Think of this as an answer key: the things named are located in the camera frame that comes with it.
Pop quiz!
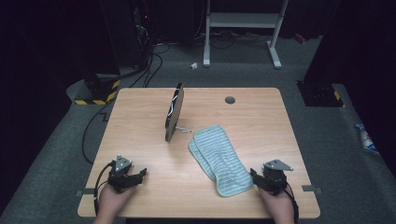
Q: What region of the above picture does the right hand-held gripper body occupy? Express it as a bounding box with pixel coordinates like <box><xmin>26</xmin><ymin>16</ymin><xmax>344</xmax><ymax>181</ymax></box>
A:
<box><xmin>257</xmin><ymin>159</ymin><xmax>294</xmax><ymax>197</ymax></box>

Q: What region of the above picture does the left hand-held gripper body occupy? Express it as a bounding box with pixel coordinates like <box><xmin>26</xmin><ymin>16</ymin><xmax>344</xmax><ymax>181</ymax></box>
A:
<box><xmin>106</xmin><ymin>154</ymin><xmax>138</xmax><ymax>194</ymax></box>

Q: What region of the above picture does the light blue striped cloth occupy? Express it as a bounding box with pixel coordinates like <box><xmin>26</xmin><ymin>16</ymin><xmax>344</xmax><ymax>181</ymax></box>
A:
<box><xmin>188</xmin><ymin>124</ymin><xmax>254</xmax><ymax>198</ymax></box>

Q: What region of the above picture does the person's right hand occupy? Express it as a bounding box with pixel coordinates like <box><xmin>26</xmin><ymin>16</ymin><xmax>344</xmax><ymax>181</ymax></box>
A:
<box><xmin>257</xmin><ymin>186</ymin><xmax>295</xmax><ymax>222</ymax></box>

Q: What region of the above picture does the person's left hand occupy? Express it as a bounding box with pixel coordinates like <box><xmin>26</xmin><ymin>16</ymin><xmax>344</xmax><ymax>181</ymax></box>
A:
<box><xmin>97</xmin><ymin>183</ymin><xmax>138</xmax><ymax>218</ymax></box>

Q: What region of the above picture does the black yellow striped stand base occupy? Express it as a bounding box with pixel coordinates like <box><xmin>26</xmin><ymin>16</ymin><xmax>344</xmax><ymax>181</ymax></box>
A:
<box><xmin>74</xmin><ymin>73</ymin><xmax>122</xmax><ymax>106</ymax></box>

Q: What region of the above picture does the black stand base yellow corner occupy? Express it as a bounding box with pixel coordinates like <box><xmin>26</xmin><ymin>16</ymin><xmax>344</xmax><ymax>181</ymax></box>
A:
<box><xmin>296</xmin><ymin>80</ymin><xmax>347</xmax><ymax>108</ymax></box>

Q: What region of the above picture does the blue white packet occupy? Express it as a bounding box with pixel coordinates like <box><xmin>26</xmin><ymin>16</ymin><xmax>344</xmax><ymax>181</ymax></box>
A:
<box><xmin>354</xmin><ymin>122</ymin><xmax>381</xmax><ymax>156</ymax></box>

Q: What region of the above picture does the dark equipment rack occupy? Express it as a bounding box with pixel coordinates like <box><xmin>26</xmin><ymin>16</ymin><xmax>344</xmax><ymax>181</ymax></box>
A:
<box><xmin>98</xmin><ymin>0</ymin><xmax>154</xmax><ymax>71</ymax></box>

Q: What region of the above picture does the white metal stand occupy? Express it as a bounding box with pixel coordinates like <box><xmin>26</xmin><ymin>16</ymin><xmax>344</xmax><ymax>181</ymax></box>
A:
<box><xmin>203</xmin><ymin>0</ymin><xmax>290</xmax><ymax>70</ymax></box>

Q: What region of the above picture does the right hand-held gripper cable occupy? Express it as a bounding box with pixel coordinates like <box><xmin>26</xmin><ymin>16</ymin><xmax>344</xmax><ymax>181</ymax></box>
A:
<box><xmin>283</xmin><ymin>183</ymin><xmax>300</xmax><ymax>224</ymax></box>

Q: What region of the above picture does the hand-held gripper cable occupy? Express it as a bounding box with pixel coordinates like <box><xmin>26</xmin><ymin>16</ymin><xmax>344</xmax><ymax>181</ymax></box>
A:
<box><xmin>92</xmin><ymin>161</ymin><xmax>117</xmax><ymax>217</ymax></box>
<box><xmin>283</xmin><ymin>183</ymin><xmax>300</xmax><ymax>224</ymax></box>

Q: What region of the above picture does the left hand-held gripper cable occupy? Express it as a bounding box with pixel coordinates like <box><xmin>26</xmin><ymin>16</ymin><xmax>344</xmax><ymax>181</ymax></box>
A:
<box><xmin>92</xmin><ymin>161</ymin><xmax>117</xmax><ymax>217</ymax></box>

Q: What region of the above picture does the grey table edge bracket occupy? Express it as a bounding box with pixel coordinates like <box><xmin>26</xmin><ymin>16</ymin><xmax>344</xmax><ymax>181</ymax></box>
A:
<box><xmin>301</xmin><ymin>184</ymin><xmax>323</xmax><ymax>196</ymax></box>
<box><xmin>75</xmin><ymin>188</ymin><xmax>97</xmax><ymax>198</ymax></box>

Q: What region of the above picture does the black floor cable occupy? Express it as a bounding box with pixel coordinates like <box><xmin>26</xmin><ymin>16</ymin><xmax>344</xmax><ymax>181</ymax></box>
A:
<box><xmin>81</xmin><ymin>42</ymin><xmax>172</xmax><ymax>165</ymax></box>

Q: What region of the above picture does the black cable bundle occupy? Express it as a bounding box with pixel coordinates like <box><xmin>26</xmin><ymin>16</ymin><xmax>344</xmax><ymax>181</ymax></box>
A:
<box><xmin>193</xmin><ymin>29</ymin><xmax>273</xmax><ymax>50</ymax></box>

